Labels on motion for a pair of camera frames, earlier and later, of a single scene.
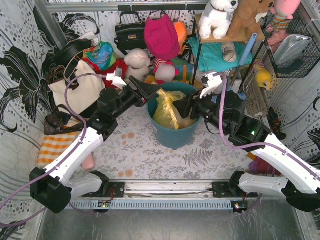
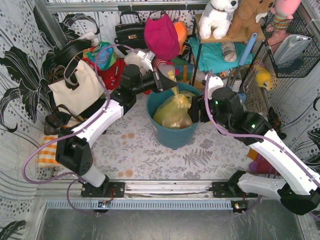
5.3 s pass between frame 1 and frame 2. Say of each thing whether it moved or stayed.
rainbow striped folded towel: stayed
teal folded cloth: stayed
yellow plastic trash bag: moved
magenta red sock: stayed
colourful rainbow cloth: stayed
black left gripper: moved
